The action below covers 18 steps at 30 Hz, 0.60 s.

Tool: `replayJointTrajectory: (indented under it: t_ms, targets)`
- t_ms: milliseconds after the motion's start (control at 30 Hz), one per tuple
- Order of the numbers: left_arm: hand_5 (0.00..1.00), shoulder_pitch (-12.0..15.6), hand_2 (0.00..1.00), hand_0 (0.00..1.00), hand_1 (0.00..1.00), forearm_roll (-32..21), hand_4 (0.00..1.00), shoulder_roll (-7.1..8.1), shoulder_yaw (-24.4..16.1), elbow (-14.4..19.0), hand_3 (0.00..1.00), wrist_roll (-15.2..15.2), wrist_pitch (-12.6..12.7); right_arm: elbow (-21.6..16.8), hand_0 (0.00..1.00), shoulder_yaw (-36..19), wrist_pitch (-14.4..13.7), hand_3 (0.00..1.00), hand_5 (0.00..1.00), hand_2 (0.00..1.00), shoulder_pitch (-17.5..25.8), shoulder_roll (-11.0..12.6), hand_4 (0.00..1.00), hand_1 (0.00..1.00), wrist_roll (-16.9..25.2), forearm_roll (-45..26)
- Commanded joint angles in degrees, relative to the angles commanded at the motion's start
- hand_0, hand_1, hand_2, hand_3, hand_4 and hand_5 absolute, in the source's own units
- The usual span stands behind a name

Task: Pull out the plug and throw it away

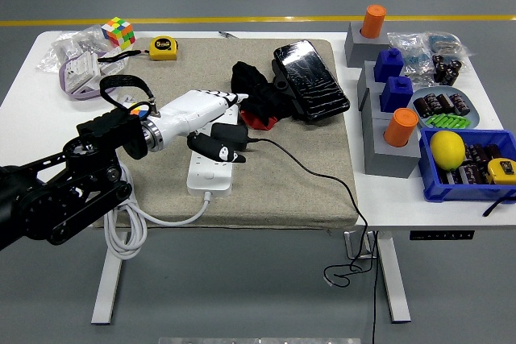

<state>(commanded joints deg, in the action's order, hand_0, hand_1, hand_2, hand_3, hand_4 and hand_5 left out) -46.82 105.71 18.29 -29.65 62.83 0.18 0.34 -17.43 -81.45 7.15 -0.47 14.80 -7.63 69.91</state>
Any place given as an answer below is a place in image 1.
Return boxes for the light blue plate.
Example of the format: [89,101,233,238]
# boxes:
[410,86,481,131]

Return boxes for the clear bag of small parts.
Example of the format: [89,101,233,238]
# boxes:
[387,31,435,77]

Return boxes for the silver metal bracket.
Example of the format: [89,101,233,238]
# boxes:
[343,230,380,259]

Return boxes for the black and red cloth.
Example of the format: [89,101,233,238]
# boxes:
[231,60,302,131]

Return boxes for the dark capacitor cluster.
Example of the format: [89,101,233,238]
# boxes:
[431,52,464,86]

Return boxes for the yellow tape measure black strap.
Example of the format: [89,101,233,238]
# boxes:
[98,35,179,64]
[482,157,516,218]

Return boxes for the clear bag of blue parts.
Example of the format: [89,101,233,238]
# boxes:
[425,31,475,59]

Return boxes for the blue plastic bin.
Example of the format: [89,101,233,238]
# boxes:
[418,128,516,203]

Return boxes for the white power strip with cable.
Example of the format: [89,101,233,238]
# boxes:
[103,102,239,261]

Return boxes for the yellow lemon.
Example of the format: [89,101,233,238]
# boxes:
[429,130,467,172]

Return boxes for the black power adapter with cord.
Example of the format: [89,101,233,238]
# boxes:
[210,121,382,344]

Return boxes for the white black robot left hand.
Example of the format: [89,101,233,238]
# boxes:
[155,89,249,164]

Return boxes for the green small parts pile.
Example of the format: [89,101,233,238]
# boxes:
[426,113,472,130]

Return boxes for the black phone stand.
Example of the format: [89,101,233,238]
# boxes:
[271,60,307,119]

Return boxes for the blue square peg block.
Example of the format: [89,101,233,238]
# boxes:
[379,76,414,114]
[373,48,405,83]

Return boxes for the black smartphone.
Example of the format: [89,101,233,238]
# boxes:
[273,39,351,122]

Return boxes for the grey-brown fabric mat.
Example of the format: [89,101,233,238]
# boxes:
[91,37,359,230]

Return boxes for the clear plastic bags with parts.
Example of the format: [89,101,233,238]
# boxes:
[36,25,118,75]

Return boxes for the white plastic connector block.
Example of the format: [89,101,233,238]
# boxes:
[64,52,100,93]

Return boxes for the orange cylinder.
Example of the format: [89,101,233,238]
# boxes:
[360,4,387,39]
[383,108,419,147]

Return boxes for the dark capacitors pile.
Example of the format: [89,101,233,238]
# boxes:
[437,143,503,186]

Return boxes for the colourful puzzle cube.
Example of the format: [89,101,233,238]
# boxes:
[100,16,136,50]
[127,102,150,118]

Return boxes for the large grey block with hole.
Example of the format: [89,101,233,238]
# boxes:
[362,116,421,179]

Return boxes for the purple plastic tray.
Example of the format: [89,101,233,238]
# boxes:
[59,52,130,102]

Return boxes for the black table control panel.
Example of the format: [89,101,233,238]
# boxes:
[410,230,476,241]

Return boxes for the white table leg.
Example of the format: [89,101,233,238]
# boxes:
[377,230,412,324]
[90,230,127,325]

